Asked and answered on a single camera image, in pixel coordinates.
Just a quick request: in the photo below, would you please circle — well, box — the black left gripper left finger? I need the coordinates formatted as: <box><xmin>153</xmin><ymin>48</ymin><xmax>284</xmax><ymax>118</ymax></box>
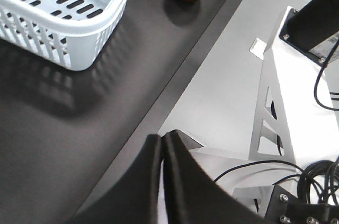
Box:
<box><xmin>67</xmin><ymin>134</ymin><xmax>162</xmax><ymax>223</ymax></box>

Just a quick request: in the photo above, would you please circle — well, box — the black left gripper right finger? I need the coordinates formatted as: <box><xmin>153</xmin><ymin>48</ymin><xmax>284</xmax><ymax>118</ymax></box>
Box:
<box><xmin>162</xmin><ymin>130</ymin><xmax>265</xmax><ymax>223</ymax></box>

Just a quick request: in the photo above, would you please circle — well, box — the light blue plastic basket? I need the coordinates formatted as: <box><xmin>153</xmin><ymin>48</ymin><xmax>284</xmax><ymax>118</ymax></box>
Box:
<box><xmin>1</xmin><ymin>0</ymin><xmax>127</xmax><ymax>71</ymax></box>

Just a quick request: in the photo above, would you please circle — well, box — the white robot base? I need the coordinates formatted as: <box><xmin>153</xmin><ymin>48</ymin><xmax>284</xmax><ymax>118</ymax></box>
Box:
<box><xmin>188</xmin><ymin>7</ymin><xmax>338</xmax><ymax>223</ymax></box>

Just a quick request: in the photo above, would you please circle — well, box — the black wooden fruit display table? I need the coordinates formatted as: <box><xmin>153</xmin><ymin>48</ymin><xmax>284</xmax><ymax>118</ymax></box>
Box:
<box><xmin>1</xmin><ymin>0</ymin><xmax>241</xmax><ymax>223</ymax></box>

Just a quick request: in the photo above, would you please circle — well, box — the metal floor socket plate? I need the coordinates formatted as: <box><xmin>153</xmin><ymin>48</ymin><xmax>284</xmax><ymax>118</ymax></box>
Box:
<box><xmin>249</xmin><ymin>38</ymin><xmax>267</xmax><ymax>60</ymax></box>

